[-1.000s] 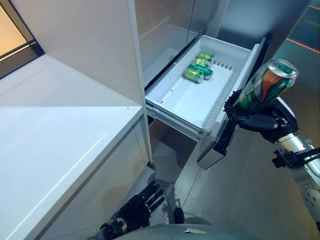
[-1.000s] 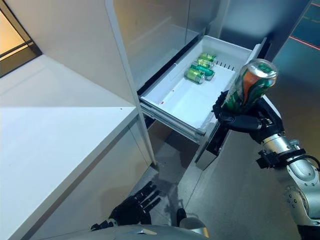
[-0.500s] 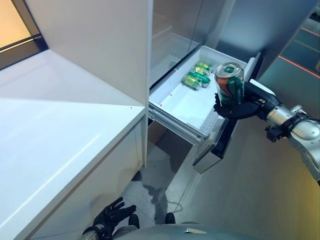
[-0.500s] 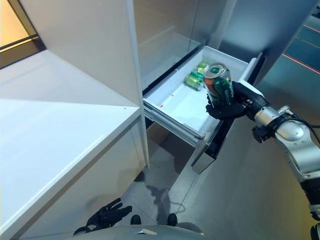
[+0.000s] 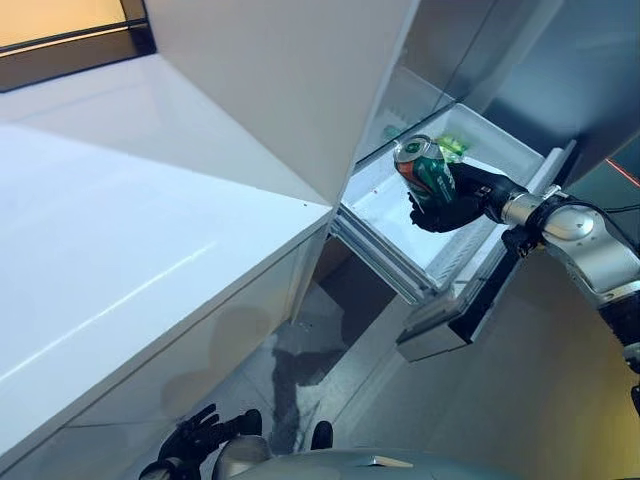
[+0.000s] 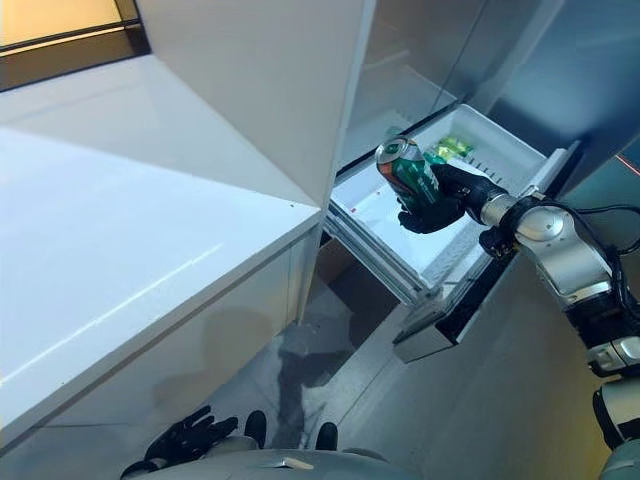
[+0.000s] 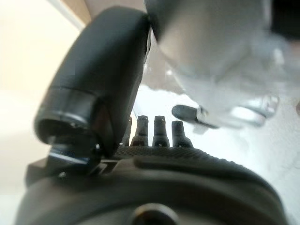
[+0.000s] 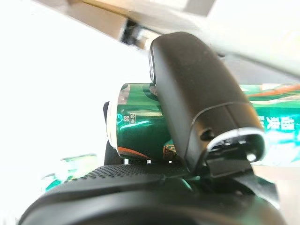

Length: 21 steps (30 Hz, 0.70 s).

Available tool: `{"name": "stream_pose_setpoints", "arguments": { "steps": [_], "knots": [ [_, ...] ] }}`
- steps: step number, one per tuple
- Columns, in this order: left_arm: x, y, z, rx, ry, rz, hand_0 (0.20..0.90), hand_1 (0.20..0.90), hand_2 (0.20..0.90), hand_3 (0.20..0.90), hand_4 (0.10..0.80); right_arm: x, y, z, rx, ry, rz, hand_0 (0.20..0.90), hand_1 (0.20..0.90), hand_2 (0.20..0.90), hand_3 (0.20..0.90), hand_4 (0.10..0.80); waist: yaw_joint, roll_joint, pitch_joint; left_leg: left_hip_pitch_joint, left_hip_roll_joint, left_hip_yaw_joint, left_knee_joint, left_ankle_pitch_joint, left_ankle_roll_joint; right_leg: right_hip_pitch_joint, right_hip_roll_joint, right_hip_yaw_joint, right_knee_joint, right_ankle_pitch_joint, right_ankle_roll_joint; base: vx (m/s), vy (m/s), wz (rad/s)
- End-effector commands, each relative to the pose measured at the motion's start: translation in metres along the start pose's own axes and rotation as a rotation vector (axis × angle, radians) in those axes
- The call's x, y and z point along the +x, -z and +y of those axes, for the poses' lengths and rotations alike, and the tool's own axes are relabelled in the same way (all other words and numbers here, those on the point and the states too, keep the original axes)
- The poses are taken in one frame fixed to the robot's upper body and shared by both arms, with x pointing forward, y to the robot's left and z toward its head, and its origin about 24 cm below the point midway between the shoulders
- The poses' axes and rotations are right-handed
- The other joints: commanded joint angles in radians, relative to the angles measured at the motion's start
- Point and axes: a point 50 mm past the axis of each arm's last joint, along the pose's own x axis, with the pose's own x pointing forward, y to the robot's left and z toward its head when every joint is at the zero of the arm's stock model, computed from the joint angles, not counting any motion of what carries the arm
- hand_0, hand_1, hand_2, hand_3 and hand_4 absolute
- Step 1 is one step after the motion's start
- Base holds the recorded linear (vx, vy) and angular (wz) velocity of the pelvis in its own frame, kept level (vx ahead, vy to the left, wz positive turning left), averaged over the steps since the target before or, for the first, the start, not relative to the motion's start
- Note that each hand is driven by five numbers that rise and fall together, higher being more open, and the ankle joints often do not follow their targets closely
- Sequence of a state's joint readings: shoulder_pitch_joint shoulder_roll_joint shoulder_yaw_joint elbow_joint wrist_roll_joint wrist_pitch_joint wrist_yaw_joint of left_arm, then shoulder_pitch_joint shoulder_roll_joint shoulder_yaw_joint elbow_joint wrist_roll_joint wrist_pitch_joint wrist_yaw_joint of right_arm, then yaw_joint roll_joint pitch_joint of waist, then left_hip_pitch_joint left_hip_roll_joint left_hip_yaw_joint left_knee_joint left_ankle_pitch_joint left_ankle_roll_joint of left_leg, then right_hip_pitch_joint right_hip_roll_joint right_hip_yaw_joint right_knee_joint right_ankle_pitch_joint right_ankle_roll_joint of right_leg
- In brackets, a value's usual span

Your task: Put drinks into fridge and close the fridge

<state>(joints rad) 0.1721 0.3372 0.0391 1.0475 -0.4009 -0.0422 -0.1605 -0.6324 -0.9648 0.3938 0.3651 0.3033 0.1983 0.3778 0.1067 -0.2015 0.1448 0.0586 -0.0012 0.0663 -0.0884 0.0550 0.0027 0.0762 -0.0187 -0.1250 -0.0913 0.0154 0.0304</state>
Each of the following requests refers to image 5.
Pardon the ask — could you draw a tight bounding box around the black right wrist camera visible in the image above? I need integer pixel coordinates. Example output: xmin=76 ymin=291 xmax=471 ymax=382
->
xmin=501 ymin=226 xmax=540 ymax=257

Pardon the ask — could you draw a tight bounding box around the grey robot torso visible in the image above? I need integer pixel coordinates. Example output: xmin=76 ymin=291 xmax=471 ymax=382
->
xmin=239 ymin=447 xmax=507 ymax=480

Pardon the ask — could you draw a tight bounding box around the stainless steel fridge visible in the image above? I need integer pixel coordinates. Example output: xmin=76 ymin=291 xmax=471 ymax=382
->
xmin=339 ymin=0 xmax=640 ymax=365

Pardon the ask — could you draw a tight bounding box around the tall white cabinet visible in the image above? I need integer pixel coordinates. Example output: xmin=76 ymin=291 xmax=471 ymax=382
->
xmin=142 ymin=0 xmax=422 ymax=207

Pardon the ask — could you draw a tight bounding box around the white counter cabinet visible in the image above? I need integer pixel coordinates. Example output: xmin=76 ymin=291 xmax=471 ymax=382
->
xmin=0 ymin=53 xmax=335 ymax=480

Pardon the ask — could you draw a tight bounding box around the green orange soda can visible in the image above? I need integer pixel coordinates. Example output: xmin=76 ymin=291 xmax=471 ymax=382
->
xmin=392 ymin=134 xmax=459 ymax=207

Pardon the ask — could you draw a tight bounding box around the white fridge drawer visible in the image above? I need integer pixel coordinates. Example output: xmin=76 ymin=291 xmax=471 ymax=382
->
xmin=329 ymin=102 xmax=581 ymax=364

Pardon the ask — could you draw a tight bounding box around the amber window with black frame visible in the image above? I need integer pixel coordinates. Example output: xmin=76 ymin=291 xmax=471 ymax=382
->
xmin=0 ymin=0 xmax=160 ymax=94

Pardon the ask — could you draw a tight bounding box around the silver left robot leg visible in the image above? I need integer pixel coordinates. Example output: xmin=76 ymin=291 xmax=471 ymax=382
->
xmin=211 ymin=408 xmax=275 ymax=480

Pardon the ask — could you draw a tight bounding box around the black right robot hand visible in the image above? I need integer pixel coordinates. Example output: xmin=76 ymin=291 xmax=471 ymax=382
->
xmin=406 ymin=161 xmax=529 ymax=235

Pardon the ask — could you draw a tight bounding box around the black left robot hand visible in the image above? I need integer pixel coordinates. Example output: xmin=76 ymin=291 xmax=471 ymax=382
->
xmin=156 ymin=403 xmax=237 ymax=469

